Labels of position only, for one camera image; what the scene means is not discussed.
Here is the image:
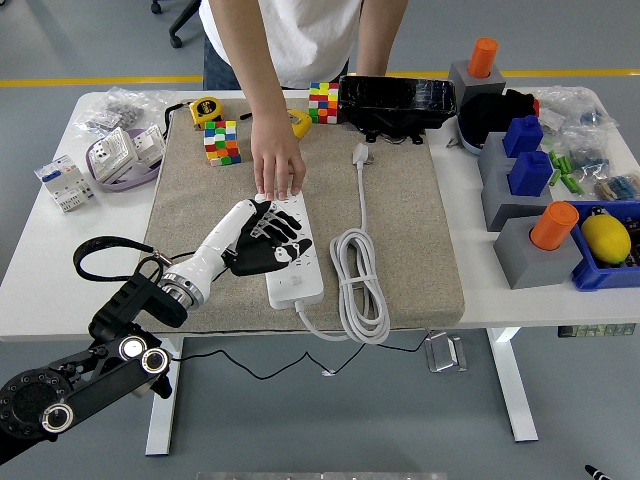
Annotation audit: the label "white circuit breaker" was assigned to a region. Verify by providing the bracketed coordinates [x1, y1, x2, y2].
[33, 154, 97, 214]

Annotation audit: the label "clear bag grey screws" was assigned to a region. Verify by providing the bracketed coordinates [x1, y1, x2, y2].
[72, 85, 176, 136]

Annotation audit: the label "white table leg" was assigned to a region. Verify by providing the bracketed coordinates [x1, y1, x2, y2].
[487, 328, 540, 444]
[144, 337, 186, 457]

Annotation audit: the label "person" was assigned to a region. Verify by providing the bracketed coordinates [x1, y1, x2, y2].
[199, 0, 364, 92]

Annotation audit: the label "black cloth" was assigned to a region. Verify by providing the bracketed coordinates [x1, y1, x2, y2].
[457, 88, 539, 151]

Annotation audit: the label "purple tray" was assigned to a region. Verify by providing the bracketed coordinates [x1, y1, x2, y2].
[85, 127, 166, 194]

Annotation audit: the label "black office chair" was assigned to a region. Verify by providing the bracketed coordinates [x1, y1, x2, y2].
[149, 0, 204, 50]

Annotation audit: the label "yellow tape measure silver clip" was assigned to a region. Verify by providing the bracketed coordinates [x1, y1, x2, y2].
[287, 108, 314, 141]

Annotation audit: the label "white socket panel round holes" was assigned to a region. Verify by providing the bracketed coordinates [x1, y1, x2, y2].
[89, 127, 139, 182]

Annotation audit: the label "silver metal bracket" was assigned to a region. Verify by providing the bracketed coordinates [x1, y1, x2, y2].
[424, 332, 469, 374]

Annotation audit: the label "multicolour puzzle cube tower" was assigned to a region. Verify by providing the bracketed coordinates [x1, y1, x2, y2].
[307, 81, 341, 125]
[203, 119, 242, 168]

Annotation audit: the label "yellow tape measure black label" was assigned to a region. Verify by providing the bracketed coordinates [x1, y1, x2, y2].
[188, 96, 225, 127]

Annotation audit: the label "table control panel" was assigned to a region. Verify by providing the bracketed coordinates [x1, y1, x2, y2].
[557, 323, 636, 340]

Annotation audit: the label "blue plastic bin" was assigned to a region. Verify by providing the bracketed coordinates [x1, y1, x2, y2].
[562, 199, 640, 293]

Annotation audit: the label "grey-brown mat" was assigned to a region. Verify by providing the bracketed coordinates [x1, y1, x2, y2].
[127, 97, 466, 336]

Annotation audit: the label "white power strip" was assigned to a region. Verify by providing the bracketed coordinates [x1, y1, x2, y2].
[253, 192, 326, 310]

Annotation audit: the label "thin black adapter cord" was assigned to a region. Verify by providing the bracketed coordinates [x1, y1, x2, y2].
[169, 327, 444, 381]

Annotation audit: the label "clear bag blue connectors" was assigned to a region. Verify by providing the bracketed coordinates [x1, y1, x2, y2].
[567, 142, 614, 176]

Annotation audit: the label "grey peg holder block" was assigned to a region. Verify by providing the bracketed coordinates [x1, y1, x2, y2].
[448, 60, 507, 106]
[493, 215, 585, 291]
[477, 131, 519, 174]
[480, 159, 555, 233]

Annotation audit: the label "person's right hand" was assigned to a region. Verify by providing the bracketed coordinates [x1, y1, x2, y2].
[249, 117, 307, 201]

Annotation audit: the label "orange cylinder peg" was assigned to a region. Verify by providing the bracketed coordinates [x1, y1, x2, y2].
[529, 201, 580, 251]
[467, 37, 500, 79]

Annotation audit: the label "blue square peg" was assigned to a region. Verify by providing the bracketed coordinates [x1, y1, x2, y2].
[507, 149, 555, 198]
[502, 114, 545, 159]

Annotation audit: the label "black plastic-wrapped device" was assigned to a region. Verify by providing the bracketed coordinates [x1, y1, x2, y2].
[337, 74, 459, 146]

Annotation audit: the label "yellow lemon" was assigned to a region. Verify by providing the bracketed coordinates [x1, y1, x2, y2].
[580, 213, 632, 265]

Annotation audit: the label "white power strip cable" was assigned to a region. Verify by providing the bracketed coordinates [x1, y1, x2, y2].
[294, 142, 392, 346]

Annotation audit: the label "light blue round base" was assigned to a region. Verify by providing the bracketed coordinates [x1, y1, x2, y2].
[457, 117, 485, 157]

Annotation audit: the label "large clear parts bag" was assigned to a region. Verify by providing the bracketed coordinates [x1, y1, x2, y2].
[537, 85, 621, 146]

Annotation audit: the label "white wall socket panel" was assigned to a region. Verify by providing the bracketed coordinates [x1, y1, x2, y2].
[130, 124, 166, 166]

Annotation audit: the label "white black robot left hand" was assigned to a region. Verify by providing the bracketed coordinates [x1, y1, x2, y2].
[169, 198, 314, 297]

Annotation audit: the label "clear bag of resistors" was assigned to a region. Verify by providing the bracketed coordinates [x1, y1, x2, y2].
[592, 172, 640, 201]

